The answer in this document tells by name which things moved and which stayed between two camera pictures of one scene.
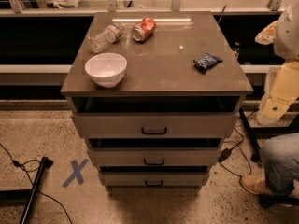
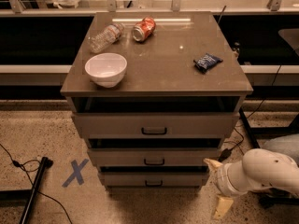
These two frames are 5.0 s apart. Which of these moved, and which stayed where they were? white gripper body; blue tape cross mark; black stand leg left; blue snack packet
Moved: white gripper body
Stayed: blue tape cross mark; black stand leg left; blue snack packet
